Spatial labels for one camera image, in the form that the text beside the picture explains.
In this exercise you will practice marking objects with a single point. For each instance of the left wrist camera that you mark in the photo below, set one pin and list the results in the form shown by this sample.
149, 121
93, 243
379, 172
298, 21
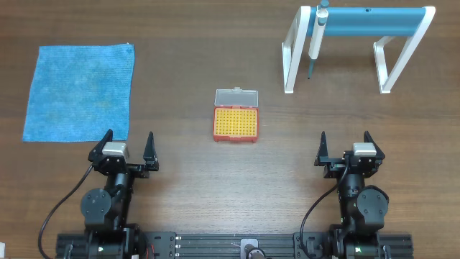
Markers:
115, 150

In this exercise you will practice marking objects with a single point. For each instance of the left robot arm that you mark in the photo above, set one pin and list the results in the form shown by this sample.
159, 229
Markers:
95, 206

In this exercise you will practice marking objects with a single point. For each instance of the red and yellow tip box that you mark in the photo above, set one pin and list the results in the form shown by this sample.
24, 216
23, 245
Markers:
235, 122

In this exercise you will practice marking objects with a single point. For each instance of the blue cloth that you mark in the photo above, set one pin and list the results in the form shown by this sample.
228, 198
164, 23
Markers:
79, 90

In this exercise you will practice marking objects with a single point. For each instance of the white pipette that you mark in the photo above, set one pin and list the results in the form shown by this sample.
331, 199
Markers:
318, 36

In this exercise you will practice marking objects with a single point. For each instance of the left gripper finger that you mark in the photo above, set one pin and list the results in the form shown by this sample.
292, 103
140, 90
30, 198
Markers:
100, 145
150, 151

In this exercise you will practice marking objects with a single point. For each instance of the mounting rail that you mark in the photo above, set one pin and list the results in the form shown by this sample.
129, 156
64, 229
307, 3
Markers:
215, 246

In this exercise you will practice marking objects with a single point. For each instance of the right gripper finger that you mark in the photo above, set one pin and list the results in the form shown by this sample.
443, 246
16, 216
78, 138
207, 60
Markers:
323, 149
378, 149

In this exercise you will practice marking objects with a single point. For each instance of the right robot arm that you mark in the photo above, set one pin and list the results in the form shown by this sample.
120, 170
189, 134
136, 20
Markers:
373, 206

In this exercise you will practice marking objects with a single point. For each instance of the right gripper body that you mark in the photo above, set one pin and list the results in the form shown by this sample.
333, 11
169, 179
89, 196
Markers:
359, 165

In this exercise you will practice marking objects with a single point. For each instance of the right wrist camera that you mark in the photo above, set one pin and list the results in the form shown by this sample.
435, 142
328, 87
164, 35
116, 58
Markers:
364, 149

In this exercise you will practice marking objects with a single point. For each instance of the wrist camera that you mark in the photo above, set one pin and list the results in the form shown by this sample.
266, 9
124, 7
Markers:
364, 149
115, 150

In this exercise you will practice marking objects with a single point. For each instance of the white and blue stand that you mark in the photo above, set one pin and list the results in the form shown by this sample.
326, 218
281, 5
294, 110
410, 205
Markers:
366, 21

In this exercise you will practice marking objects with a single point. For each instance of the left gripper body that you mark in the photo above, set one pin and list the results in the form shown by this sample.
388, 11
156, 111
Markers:
115, 166

